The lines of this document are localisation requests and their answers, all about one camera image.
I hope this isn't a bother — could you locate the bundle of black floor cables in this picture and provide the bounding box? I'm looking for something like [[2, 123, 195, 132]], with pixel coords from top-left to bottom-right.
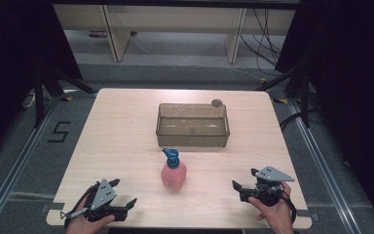
[[239, 8, 284, 78]]

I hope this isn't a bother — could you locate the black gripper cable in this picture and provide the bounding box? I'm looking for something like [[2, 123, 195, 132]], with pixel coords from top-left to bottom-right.
[[63, 182, 100, 230], [280, 189, 298, 225]]

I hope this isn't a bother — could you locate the brown transparent plastic box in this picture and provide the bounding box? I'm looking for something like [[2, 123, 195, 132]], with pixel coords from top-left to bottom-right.
[[155, 102, 231, 148]]

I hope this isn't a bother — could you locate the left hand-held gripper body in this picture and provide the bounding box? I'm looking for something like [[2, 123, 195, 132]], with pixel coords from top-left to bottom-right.
[[85, 177, 129, 224]]

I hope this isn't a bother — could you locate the black metal stand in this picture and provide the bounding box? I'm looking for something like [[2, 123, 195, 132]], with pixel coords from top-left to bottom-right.
[[255, 62, 312, 129], [32, 61, 97, 129]]

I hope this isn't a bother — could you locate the white floor cable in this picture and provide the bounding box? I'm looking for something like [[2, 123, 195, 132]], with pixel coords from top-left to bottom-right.
[[222, 64, 265, 83]]

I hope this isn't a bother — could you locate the aluminium floor rail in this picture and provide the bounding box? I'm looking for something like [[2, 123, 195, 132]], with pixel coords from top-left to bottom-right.
[[287, 97, 369, 234], [0, 97, 62, 234]]

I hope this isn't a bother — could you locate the person's left hand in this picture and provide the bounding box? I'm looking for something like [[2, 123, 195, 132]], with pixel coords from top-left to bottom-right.
[[65, 194, 116, 234]]

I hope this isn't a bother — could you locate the pink bottle with blue pump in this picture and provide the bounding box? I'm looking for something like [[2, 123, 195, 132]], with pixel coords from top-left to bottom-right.
[[160, 147, 188, 191]]

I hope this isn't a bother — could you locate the thick black floor cable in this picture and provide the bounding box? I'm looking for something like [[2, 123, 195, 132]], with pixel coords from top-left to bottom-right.
[[279, 110, 306, 132]]

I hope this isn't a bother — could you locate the beige wooden desk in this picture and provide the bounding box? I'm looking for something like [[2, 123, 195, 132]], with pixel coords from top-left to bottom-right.
[[53, 3, 297, 65]]

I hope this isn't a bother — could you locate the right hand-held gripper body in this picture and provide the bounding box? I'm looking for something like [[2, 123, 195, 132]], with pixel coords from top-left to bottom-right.
[[239, 165, 296, 208]]

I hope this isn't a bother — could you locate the grey cable plug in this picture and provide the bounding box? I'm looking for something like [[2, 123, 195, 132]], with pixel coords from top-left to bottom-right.
[[59, 208, 90, 220]]

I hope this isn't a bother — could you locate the person's right hand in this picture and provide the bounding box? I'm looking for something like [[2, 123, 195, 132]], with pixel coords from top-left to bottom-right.
[[247, 180, 296, 234]]

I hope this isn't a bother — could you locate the black curtain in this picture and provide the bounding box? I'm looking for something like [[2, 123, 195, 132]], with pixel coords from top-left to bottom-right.
[[0, 0, 84, 164], [274, 0, 374, 234]]

